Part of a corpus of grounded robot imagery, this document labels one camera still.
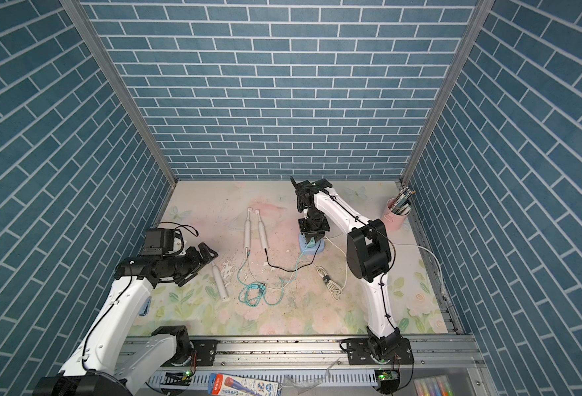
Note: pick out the blue power strip cube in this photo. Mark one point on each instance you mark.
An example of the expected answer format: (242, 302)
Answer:
(310, 252)

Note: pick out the coloured marker set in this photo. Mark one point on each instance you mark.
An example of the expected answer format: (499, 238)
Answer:
(433, 386)

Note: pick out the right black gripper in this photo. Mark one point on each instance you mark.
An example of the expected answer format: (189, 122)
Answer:
(302, 223)

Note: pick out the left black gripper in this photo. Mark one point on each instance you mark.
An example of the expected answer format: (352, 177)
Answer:
(197, 261)

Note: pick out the white electric toothbrush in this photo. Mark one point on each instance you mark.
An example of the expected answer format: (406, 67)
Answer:
(247, 232)
(220, 284)
(262, 231)

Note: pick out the clear plastic bag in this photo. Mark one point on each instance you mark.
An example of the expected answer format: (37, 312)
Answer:
(305, 383)

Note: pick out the pink pen holder cup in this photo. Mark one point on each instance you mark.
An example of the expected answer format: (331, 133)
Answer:
(394, 221)

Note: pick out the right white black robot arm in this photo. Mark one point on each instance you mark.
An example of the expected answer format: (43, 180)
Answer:
(368, 254)

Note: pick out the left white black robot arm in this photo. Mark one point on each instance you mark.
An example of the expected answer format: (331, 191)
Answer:
(117, 326)

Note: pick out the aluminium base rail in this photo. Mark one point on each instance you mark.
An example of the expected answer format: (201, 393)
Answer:
(303, 353)

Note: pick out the red blue package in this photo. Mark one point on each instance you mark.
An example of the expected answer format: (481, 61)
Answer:
(225, 384)

